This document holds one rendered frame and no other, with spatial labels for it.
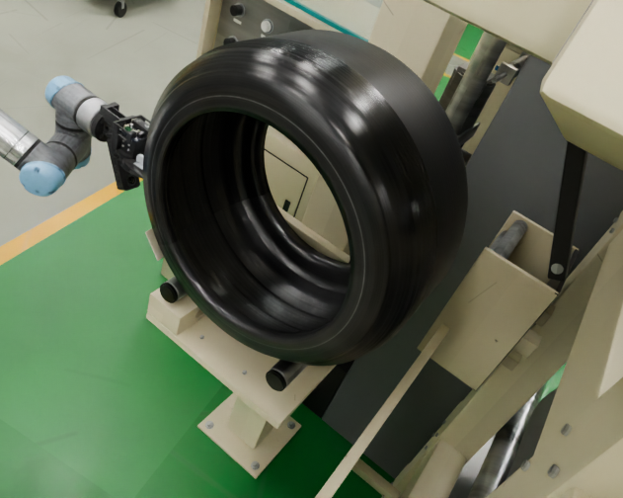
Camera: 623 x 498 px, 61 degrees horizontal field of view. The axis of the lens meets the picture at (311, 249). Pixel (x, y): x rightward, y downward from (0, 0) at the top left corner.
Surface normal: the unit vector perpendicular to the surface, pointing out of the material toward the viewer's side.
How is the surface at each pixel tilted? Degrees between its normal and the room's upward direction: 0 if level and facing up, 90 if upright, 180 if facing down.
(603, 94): 72
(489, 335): 90
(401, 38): 90
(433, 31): 90
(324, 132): 80
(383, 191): 56
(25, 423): 0
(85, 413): 0
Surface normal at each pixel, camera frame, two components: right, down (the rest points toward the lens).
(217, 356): 0.29, -0.72
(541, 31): -0.55, 0.40
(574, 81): -0.43, 0.16
